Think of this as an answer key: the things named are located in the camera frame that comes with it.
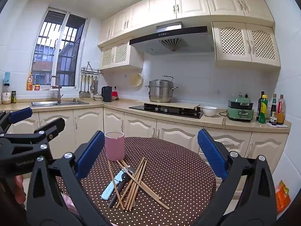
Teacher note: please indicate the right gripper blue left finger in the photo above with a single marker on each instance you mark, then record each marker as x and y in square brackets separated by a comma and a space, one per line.
[87, 153]

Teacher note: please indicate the lattice cabinet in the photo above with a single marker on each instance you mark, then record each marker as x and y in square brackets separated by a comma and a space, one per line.
[245, 46]
[121, 55]

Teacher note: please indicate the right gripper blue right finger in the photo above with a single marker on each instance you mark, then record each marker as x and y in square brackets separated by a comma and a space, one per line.
[215, 153]

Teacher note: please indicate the upper lattice cabinet right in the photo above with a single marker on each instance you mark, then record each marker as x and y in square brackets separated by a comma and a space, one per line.
[245, 46]

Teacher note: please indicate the dark soy sauce bottle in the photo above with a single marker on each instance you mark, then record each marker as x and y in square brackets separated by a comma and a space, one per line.
[273, 110]

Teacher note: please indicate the person's left hand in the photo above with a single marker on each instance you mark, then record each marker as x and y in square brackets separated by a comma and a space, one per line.
[19, 193]

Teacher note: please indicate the brown polka dot tablecloth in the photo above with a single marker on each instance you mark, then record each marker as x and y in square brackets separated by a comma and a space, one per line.
[182, 179]

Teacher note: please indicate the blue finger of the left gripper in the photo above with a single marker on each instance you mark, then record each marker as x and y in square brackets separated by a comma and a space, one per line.
[20, 115]
[52, 129]

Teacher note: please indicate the pink utensil cup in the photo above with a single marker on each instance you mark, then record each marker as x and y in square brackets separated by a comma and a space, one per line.
[115, 145]

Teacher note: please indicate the round beige wall plate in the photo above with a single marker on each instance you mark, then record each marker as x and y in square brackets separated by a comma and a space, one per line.
[136, 79]

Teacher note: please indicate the steel kitchen sink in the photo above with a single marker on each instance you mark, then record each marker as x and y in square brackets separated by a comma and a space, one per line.
[56, 103]

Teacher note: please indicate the upper lattice cabinet left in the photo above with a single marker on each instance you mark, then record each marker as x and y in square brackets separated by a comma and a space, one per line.
[121, 55]

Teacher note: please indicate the green yellow bottle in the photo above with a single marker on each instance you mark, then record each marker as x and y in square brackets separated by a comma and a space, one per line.
[263, 109]

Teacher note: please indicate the white dispenser bottle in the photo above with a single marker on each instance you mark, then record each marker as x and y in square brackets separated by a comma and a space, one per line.
[6, 92]

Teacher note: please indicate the black electric kettle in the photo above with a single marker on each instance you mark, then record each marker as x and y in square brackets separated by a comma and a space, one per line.
[106, 93]

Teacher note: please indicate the orange snack bag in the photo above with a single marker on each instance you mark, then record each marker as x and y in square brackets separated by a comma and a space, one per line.
[282, 197]

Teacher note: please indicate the red label sauce bottle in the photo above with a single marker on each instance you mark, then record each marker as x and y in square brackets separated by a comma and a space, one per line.
[280, 110]

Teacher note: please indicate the green electric cooker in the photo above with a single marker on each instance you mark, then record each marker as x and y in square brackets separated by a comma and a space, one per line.
[240, 108]

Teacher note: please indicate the orange bottle on sill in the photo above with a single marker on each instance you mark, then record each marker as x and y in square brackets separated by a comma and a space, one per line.
[30, 82]

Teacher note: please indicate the dark oil bottle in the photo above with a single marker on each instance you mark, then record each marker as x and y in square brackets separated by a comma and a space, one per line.
[259, 105]

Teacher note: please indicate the top row cream cabinets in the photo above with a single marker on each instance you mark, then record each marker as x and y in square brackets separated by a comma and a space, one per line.
[149, 12]

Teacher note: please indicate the white bowl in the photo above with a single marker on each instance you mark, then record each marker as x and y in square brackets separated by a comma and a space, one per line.
[209, 111]

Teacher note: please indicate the hanging utensil rack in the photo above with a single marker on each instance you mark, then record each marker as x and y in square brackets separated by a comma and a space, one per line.
[89, 81]

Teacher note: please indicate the stainless steel steamer pot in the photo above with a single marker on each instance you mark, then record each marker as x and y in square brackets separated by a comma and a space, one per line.
[161, 91]

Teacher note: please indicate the light blue handled peeler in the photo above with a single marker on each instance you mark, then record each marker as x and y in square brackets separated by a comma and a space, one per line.
[110, 188]

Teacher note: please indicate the range hood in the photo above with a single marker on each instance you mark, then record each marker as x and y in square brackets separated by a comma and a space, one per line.
[177, 41]

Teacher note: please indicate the steel faucet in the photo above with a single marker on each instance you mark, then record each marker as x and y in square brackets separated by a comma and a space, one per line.
[58, 87]

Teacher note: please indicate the window with bars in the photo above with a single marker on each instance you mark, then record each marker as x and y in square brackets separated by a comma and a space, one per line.
[56, 51]

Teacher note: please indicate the lower cream cabinets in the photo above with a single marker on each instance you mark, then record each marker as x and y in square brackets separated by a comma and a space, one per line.
[249, 139]

